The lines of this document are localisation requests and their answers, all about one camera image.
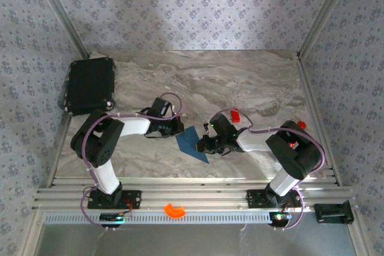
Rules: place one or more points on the small red block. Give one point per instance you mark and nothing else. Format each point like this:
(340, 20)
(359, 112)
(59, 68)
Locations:
(235, 115)

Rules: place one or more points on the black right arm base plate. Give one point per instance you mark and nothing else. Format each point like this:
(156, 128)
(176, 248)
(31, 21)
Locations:
(255, 199)

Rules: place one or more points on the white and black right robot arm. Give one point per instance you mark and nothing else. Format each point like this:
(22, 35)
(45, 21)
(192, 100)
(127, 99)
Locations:
(255, 143)

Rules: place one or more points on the blue cloth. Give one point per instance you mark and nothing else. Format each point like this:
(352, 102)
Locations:
(189, 145)

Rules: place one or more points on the red textured cylinder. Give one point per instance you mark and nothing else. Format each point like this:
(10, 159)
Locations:
(301, 125)

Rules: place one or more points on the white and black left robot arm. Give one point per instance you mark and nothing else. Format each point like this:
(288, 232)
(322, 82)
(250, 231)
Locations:
(135, 125)

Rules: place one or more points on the circuit board with green light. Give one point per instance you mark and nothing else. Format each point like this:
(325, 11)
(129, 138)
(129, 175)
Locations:
(279, 217)
(111, 217)

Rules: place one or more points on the aluminium side rail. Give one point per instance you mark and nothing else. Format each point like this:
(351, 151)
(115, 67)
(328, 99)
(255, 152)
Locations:
(51, 179)
(312, 103)

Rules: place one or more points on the black rectangular case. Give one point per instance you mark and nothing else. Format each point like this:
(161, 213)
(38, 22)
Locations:
(90, 85)

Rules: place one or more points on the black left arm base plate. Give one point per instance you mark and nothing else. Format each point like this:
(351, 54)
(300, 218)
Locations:
(133, 199)

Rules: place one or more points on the orange curved plastic piece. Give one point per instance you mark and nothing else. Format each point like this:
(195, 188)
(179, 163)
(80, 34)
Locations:
(172, 213)

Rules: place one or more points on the black clamp block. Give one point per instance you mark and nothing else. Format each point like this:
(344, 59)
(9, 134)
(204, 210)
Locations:
(333, 212)

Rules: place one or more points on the grey metal sheet panel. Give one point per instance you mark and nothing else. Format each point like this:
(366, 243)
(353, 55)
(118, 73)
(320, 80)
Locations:
(195, 241)

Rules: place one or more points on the aluminium corner post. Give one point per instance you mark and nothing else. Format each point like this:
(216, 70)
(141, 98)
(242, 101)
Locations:
(324, 13)
(61, 13)

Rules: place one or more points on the aluminium rail frame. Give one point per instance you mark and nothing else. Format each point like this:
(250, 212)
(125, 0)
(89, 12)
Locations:
(195, 196)

